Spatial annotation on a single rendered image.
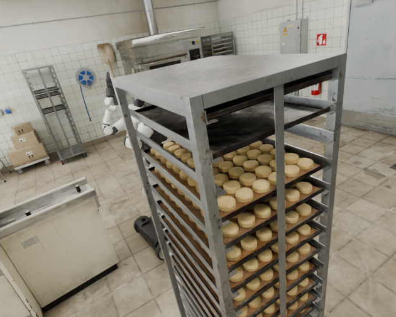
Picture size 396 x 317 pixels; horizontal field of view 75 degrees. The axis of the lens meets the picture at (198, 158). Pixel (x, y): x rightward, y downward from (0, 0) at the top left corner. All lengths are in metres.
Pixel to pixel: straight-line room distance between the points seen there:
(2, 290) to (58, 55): 4.71
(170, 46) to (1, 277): 4.69
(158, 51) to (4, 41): 2.76
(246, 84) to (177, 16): 6.43
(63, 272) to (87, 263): 0.19
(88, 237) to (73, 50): 4.46
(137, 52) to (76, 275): 4.05
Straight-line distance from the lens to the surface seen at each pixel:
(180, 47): 5.80
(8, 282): 2.36
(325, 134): 0.88
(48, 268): 2.58
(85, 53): 6.26
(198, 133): 0.52
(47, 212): 2.34
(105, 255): 2.68
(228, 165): 0.88
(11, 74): 6.21
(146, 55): 5.51
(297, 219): 0.94
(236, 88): 0.56
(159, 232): 1.38
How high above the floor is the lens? 1.93
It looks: 26 degrees down
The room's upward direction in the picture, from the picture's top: 10 degrees counter-clockwise
